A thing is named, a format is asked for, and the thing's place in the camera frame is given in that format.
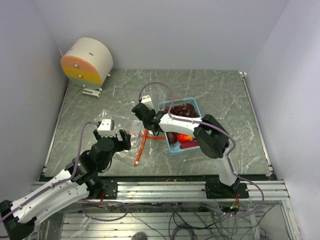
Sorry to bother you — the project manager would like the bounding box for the white bracket block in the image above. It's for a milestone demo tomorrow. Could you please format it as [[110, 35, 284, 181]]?
[[82, 88, 101, 99]]

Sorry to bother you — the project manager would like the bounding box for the dark red grape bunch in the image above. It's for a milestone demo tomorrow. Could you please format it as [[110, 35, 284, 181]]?
[[170, 103, 199, 118]]

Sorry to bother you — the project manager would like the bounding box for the clear orange-zip bag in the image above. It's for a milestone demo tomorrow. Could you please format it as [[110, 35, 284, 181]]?
[[96, 109, 166, 167]]

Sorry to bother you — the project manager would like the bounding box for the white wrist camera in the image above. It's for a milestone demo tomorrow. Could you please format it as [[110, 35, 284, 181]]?
[[139, 94, 155, 110], [97, 118, 116, 138]]

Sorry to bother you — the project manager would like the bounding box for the round pastel drawer cabinet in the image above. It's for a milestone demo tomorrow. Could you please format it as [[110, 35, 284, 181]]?
[[60, 37, 114, 90]]

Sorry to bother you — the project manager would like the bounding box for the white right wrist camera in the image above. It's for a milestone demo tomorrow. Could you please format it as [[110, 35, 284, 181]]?
[[139, 94, 155, 110]]

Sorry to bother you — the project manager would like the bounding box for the magenta eggplant toy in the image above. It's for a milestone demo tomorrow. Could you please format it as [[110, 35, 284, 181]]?
[[179, 141, 199, 149]]

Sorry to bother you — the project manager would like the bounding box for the dark red round fruit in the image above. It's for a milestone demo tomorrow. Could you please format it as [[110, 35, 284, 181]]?
[[166, 132, 178, 145]]

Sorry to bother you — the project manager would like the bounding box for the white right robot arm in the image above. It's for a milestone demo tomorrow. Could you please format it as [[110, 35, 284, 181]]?
[[131, 102, 240, 198]]

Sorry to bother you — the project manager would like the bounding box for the loose cable bundle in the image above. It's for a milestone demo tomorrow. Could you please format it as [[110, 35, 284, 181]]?
[[82, 197, 271, 240]]

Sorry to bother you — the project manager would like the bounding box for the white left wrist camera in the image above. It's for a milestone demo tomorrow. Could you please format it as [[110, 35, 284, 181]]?
[[97, 118, 116, 138]]

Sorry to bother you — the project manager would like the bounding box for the light blue plastic basket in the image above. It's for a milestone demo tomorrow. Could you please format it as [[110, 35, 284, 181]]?
[[157, 97, 202, 155]]

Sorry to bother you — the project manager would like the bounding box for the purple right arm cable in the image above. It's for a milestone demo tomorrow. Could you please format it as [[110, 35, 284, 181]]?
[[138, 82, 265, 217]]

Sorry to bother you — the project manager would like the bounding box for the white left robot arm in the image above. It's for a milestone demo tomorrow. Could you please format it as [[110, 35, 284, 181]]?
[[0, 129, 131, 240]]

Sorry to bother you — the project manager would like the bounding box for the aluminium rail base frame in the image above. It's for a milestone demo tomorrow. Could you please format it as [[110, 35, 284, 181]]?
[[29, 174, 302, 240]]

